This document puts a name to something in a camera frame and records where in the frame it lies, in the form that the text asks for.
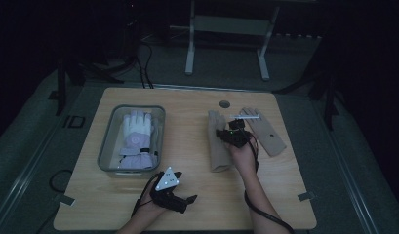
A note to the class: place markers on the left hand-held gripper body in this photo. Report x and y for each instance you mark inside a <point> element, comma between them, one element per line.
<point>169,198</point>

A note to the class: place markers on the grey round table grommet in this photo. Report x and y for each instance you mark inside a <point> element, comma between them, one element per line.
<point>224,104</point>

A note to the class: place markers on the person's right hand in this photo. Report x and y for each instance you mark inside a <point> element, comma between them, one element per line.
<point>244,159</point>

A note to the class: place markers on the beige glove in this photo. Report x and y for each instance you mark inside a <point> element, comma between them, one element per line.
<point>216,156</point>
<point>268,143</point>

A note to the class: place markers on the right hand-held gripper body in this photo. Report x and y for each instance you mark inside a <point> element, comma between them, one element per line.
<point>239,138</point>

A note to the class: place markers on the power strip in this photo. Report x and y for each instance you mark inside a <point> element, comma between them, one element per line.
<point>298,36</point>

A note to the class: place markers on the clear plastic bin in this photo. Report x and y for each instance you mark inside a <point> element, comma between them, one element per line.
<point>111,143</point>

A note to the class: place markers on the grey tape piece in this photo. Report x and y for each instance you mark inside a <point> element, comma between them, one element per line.
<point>64,199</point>
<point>306,196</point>

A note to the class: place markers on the lilac ski glove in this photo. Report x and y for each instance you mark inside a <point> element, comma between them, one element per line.
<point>158,136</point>
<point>137,139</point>

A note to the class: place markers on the black tripod stand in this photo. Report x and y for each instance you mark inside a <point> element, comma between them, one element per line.
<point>61,84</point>
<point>328,97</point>

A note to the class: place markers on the person's left hand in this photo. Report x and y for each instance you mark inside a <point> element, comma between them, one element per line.
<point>151,209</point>

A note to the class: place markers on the white metal stand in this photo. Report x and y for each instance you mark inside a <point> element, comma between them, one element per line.
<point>231,25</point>

